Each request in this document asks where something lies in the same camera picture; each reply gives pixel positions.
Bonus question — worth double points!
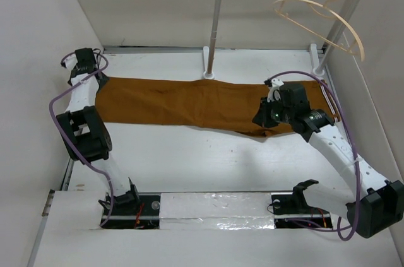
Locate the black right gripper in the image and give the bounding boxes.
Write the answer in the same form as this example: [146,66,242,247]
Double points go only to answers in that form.
[252,95,294,129]

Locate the brown trousers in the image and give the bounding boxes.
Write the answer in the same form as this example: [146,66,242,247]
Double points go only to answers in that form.
[95,77,340,138]

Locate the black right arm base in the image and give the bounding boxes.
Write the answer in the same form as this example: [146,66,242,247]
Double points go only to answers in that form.
[267,192,333,229]

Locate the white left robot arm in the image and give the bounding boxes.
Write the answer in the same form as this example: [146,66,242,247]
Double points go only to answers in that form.
[49,48,141,215]

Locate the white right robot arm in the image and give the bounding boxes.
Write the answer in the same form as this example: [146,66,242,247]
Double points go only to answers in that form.
[252,78,403,238]

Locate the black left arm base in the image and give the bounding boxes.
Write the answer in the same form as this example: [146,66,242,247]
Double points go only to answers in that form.
[98,193,161,230]

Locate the beige wooden clothes hanger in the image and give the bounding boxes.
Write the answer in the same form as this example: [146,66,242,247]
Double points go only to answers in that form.
[273,0,365,61]

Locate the white metal clothes rack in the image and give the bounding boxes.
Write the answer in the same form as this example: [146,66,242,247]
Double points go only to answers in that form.
[202,0,361,80]

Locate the silver foil tape strip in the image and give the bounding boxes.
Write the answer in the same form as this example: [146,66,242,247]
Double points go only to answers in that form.
[159,192,275,230]

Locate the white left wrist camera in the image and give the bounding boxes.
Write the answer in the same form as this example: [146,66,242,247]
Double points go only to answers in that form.
[61,54,78,71]

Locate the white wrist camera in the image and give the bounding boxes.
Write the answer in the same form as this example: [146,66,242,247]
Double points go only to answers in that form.
[264,78,284,102]
[61,54,78,71]

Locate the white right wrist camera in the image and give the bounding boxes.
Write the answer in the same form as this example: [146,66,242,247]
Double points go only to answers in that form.
[264,78,284,102]

